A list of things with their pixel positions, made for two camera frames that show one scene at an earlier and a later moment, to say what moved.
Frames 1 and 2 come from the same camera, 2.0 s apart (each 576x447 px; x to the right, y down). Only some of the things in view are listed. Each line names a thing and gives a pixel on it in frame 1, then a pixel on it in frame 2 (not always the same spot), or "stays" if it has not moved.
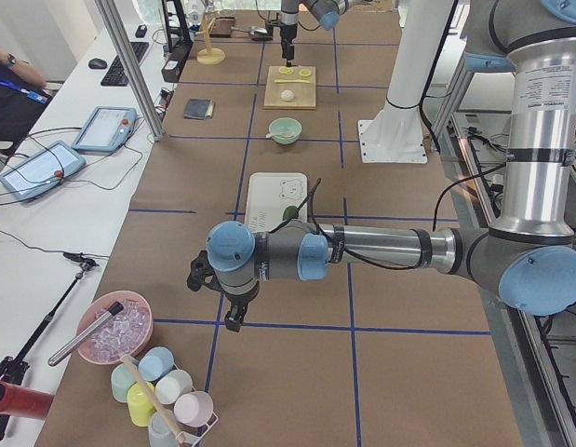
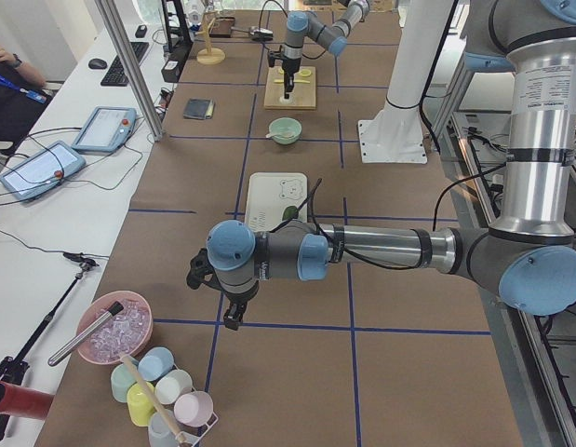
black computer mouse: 97,63 stays
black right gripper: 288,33 to 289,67
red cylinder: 8,399 stays
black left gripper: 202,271 stays
